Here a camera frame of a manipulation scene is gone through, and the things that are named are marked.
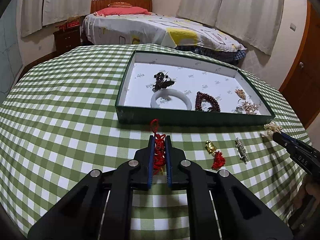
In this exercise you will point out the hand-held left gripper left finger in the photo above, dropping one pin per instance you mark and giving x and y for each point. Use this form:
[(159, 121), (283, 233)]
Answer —
[(150, 165)]

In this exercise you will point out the person's right hand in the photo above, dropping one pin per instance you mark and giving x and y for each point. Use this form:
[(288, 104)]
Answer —
[(310, 187)]

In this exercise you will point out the pink pillow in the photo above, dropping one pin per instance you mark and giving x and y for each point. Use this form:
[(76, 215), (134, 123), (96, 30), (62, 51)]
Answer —
[(120, 11)]

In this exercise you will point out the silver door knob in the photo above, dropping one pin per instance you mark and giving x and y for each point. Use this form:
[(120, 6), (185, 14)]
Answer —
[(301, 64)]

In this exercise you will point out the red knot charm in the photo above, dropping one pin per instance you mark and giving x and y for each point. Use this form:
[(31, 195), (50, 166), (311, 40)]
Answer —
[(158, 152)]

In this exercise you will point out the dark wooden nightstand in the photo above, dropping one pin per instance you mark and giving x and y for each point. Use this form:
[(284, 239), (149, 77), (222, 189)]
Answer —
[(66, 40)]

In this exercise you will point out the red box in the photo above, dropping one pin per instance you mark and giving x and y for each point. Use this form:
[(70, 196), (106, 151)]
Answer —
[(72, 25)]

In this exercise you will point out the white jade bangle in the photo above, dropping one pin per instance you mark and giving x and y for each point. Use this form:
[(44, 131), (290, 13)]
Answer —
[(155, 100)]

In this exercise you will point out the tan cloth bundle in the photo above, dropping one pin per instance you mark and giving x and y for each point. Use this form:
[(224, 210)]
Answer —
[(73, 19)]

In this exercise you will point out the green shallow box tray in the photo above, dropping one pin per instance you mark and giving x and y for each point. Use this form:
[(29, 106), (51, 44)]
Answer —
[(180, 121)]

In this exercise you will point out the white eyelet curtain panel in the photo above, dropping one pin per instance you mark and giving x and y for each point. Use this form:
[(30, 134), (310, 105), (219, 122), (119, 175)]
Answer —
[(200, 2), (67, 0), (250, 15), (32, 7)]

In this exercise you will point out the brown wooden door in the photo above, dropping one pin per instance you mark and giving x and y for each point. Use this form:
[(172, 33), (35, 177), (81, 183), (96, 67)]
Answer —
[(302, 85)]

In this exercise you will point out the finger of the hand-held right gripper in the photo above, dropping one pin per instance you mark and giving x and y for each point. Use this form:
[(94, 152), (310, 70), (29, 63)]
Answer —
[(283, 141)]

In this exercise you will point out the frosted glass wardrobe door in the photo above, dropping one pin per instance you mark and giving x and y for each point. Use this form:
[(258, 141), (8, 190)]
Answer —
[(10, 55)]

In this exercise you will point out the bed with patterned cover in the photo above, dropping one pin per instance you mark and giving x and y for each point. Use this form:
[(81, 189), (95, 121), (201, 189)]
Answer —
[(140, 27)]

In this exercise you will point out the pink rhinestone brooch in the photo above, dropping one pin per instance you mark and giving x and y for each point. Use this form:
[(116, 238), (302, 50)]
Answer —
[(251, 108)]

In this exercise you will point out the wooden headboard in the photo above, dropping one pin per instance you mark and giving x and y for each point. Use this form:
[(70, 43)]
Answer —
[(100, 5)]

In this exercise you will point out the wall light switch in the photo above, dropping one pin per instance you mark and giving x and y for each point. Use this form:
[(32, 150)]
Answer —
[(292, 26)]

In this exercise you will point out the green white checkered tablecloth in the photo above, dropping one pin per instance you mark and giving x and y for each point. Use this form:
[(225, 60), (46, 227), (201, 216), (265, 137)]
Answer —
[(62, 105)]

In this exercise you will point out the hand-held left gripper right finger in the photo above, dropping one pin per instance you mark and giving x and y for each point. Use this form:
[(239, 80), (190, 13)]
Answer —
[(169, 165)]

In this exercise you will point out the gold pink brooch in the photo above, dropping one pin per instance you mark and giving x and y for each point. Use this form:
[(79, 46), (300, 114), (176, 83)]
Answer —
[(240, 93)]

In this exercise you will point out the gold charm with red tassel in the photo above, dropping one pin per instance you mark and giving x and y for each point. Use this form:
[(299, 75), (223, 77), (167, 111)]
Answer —
[(218, 161)]

